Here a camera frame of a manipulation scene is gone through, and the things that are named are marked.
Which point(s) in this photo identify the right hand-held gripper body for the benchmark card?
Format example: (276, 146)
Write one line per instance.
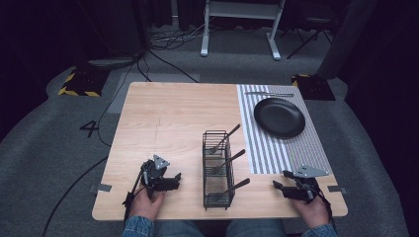
(304, 188)

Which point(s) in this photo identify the person's right hand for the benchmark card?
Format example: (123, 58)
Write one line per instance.
(312, 212)

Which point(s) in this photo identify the grey striped placemat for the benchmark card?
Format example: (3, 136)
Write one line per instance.
(270, 154)

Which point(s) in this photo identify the black tripod stand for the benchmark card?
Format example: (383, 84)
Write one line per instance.
(309, 36)

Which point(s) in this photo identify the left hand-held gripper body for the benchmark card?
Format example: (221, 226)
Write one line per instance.
(152, 172)

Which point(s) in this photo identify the metal table knife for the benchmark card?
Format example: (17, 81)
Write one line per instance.
(270, 94)

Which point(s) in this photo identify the grey tape piece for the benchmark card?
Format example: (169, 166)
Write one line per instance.
(336, 189)
(102, 187)

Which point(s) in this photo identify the grey column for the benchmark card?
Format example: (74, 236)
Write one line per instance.
(346, 39)

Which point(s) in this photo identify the person's left hand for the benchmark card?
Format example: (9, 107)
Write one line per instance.
(145, 204)

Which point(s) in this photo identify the black round plate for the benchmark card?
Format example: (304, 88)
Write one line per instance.
(279, 118)

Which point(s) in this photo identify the white metal table frame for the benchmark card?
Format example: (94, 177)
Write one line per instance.
(242, 10)

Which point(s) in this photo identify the yellow-black striped stand base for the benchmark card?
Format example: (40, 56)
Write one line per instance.
(314, 87)
(82, 84)

